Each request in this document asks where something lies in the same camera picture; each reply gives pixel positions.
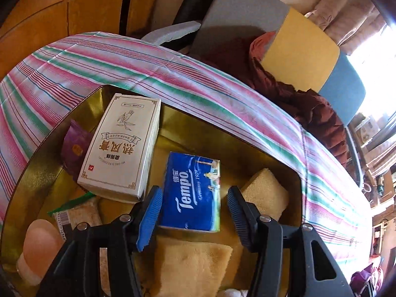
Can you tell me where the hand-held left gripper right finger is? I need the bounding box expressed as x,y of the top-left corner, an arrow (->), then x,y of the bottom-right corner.
227,186 -> 355,297

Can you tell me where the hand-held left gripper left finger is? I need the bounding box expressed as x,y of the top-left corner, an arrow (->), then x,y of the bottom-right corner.
35,186 -> 163,297

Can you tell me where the yellow sponge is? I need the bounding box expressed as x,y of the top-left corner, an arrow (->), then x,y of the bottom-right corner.
148,235 -> 234,297
241,168 -> 290,222

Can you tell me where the blue tissue packet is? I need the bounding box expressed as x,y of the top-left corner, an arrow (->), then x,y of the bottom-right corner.
158,151 -> 221,233

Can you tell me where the sesame snack packet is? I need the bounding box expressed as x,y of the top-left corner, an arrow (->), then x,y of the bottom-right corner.
47,191 -> 102,249

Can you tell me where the white carton box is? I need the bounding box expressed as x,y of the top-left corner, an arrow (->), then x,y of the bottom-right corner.
77,93 -> 162,204

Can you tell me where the gold tin box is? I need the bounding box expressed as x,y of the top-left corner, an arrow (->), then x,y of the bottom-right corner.
0,84 -> 303,297

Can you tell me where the purple snack packet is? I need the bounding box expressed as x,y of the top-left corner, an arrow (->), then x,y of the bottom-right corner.
60,120 -> 93,184

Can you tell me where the pink round bottle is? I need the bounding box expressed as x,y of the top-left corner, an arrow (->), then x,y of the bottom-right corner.
24,219 -> 65,274

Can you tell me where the maroon jacket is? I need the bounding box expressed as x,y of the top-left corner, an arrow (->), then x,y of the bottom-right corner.
201,31 -> 348,166

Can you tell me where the magenta cloth bag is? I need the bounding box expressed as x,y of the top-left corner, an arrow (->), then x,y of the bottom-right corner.
349,263 -> 384,297

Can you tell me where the wooden side table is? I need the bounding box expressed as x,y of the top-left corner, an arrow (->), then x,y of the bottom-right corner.
346,114 -> 396,211

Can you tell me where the white medicine box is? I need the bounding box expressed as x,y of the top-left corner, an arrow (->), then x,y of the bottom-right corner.
354,116 -> 382,143

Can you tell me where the grey yellow blue armchair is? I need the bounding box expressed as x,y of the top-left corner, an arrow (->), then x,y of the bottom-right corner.
141,0 -> 367,127

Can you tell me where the window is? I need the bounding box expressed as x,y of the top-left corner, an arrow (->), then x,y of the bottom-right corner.
343,22 -> 396,121

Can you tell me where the wooden wardrobe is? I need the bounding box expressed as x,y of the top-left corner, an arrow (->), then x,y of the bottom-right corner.
0,0 -> 164,81

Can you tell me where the black rolled mat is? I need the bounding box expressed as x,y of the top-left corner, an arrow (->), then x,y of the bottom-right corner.
172,0 -> 229,25

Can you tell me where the beige curtain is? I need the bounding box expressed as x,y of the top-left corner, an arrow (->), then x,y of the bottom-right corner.
305,0 -> 387,56

